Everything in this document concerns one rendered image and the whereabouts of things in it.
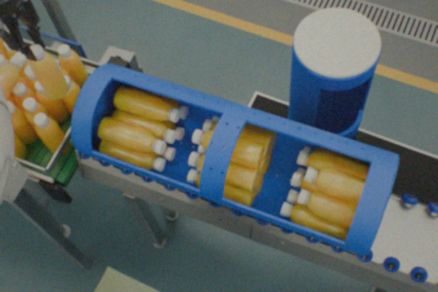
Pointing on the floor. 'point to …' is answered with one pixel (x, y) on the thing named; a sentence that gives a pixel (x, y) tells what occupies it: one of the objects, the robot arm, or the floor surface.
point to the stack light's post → (55, 13)
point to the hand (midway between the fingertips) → (31, 45)
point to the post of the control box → (49, 230)
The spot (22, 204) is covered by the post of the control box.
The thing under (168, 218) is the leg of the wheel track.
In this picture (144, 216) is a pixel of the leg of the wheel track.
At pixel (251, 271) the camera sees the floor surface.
